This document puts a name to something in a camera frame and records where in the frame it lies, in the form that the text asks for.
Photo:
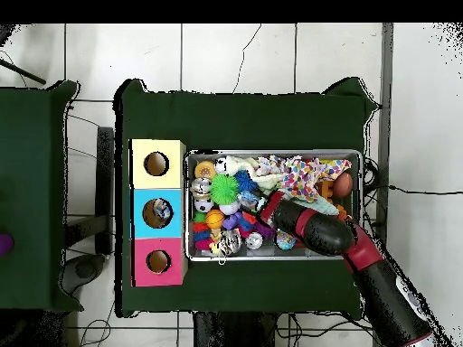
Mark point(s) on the polka dot colourful cloth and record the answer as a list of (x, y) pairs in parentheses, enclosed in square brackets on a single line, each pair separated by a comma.
[(311, 177)]

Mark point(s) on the clear plastic bottle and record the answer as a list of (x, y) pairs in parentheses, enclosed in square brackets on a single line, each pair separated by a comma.
[(163, 211)]

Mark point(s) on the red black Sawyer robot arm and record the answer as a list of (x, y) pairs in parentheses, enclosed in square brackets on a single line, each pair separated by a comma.
[(325, 231)]

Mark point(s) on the wooden box with three holes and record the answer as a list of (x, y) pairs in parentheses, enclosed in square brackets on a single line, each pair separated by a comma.
[(173, 155)]

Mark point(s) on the mint green fuzzy cloth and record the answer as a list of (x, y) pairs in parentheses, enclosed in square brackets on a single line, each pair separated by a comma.
[(269, 182)]

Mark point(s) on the blue spiky rubber ball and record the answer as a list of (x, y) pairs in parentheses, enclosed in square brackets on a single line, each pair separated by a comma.
[(246, 181)]

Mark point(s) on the green spiky rubber ball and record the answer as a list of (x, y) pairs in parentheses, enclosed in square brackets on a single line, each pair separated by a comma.
[(224, 188)]

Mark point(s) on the crushed silver can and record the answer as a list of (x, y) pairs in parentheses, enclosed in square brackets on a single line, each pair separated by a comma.
[(230, 241)]

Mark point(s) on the cream knitted cloth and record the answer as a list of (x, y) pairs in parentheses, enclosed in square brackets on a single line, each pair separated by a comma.
[(235, 165)]

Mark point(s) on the small orange basketball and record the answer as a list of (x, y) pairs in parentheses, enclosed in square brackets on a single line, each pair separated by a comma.
[(215, 218)]

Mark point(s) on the smooth silver can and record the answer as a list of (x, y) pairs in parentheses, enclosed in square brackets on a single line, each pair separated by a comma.
[(201, 188)]

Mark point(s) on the brown toy football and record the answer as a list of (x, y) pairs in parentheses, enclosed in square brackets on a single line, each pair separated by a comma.
[(343, 185)]

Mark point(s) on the toy burger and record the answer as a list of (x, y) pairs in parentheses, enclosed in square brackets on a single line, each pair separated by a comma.
[(205, 169)]

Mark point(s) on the black upright panel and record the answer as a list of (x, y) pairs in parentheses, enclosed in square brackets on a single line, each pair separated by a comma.
[(105, 181)]

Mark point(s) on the grey round floor base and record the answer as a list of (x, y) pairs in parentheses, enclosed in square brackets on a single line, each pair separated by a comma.
[(87, 269)]

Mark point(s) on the dark green side table cloth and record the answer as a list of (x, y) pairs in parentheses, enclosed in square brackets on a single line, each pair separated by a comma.
[(32, 181)]

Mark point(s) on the purple object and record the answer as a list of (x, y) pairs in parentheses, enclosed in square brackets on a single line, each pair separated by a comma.
[(4, 244)]

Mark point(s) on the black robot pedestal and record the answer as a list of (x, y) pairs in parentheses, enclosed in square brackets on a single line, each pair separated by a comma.
[(239, 332)]

